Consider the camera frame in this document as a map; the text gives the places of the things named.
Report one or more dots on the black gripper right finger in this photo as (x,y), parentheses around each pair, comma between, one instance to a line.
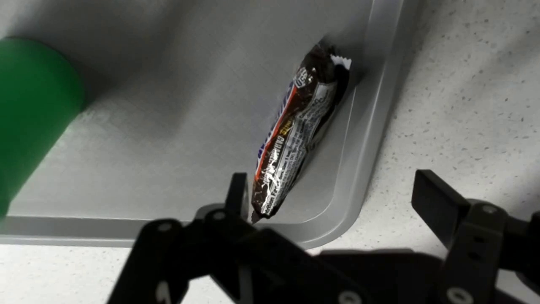
(477,241)

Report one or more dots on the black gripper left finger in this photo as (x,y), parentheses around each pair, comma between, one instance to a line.
(224,253)

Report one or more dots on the red silver snack wrapper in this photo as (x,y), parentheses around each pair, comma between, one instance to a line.
(291,128)

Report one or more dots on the grey plastic tray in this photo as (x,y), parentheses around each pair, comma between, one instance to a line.
(195,140)

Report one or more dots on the green plastic cup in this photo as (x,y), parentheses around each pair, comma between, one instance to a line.
(30,111)

